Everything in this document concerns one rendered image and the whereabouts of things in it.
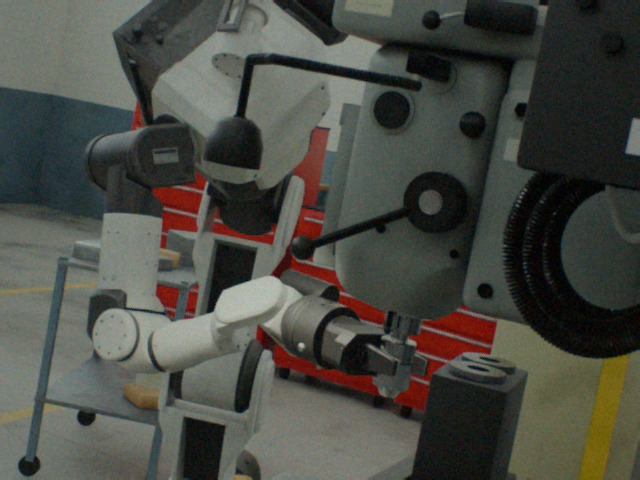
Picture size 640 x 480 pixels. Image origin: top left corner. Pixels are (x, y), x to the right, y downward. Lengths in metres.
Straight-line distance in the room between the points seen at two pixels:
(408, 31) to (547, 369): 1.96
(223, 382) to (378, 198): 0.88
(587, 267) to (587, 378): 1.92
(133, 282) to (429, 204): 0.61
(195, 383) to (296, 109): 0.60
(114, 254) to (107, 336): 0.13
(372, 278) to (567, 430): 1.88
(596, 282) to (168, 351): 0.69
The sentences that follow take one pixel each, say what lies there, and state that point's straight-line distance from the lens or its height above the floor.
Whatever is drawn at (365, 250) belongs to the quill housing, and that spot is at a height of 1.38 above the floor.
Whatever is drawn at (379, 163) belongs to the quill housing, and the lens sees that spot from 1.41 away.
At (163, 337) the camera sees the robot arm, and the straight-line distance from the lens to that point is 1.75.
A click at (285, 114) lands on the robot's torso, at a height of 1.52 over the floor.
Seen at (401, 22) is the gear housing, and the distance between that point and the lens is 1.39.
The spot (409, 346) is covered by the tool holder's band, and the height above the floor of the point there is 1.27.
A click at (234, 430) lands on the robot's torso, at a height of 0.92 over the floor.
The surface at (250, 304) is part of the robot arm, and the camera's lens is 1.64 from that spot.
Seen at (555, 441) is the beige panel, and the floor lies 0.79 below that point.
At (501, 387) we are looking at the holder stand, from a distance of 1.84.
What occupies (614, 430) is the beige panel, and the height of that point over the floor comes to 0.86.
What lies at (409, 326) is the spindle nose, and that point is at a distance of 1.48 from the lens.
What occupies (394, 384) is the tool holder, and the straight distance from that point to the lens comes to 1.49.
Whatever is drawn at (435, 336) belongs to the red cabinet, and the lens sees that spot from 6.29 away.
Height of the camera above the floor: 1.53
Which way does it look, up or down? 6 degrees down
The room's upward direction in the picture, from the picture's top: 11 degrees clockwise
